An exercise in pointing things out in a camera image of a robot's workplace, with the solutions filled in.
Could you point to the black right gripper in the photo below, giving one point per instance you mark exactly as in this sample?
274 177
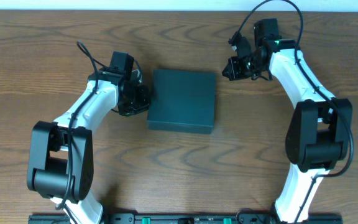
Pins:
234 68

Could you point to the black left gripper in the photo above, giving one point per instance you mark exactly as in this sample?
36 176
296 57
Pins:
140 101

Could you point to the dark green box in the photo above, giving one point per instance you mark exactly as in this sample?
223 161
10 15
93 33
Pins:
182 101

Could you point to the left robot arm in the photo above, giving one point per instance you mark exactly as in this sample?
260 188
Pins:
61 166

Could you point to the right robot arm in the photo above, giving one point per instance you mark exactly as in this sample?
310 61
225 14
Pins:
319 134

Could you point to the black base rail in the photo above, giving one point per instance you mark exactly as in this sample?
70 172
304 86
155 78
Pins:
129 218

